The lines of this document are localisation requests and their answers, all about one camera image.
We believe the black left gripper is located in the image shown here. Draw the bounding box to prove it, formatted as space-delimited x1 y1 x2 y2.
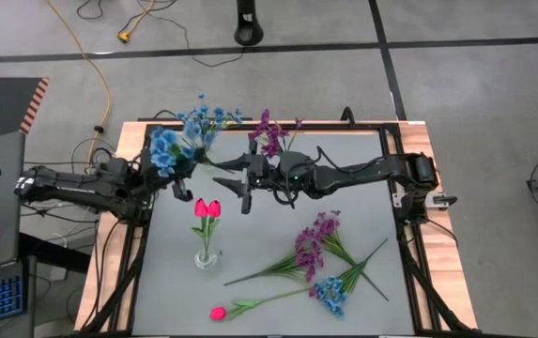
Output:
140 149 200 204

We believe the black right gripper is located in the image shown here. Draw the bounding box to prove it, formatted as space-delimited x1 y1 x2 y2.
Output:
211 140 284 216

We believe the blue artificial flower bunch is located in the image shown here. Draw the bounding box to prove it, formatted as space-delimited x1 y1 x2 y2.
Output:
313 238 390 320
176 91 245 163
148 125 204 178

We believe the red artificial tulip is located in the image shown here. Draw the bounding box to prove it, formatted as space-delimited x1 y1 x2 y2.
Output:
192 197 213 264
209 286 316 323
208 199 223 264

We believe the purple artificial flower bunch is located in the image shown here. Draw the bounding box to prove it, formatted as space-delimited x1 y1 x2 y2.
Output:
248 109 305 160
313 209 391 302
223 227 325 286

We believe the clear glass vase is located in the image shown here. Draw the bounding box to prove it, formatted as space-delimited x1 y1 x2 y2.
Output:
193 247 221 271
200 148 218 171

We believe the grey table mat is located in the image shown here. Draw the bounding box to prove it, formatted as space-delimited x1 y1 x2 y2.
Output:
131 130 415 335

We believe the black round stand base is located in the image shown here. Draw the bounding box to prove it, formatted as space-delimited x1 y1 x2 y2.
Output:
233 0 265 47

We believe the black desk support beam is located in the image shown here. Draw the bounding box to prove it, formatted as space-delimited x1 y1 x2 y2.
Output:
17 232 92 274

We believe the grey side desk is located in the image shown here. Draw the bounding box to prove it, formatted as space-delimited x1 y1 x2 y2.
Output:
0 131 38 338

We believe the black mat orange striped edge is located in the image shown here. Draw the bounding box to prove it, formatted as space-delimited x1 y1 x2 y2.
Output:
0 76 52 145

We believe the yellow extension cable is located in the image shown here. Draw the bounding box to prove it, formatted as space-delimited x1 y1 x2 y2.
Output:
45 0 113 192

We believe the thin black floor cable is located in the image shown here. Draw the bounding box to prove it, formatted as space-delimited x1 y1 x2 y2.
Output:
127 0 245 68

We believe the black aluminium table frame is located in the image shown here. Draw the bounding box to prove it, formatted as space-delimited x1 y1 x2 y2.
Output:
75 119 479 337

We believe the yellow cable with plug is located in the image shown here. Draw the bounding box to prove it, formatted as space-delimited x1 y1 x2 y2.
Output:
116 0 156 44

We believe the black floor cable loop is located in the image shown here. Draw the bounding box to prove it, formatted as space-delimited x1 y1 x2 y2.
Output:
75 0 105 21

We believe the metal arm base bracket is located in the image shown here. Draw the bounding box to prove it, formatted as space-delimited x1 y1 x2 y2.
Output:
425 191 458 210

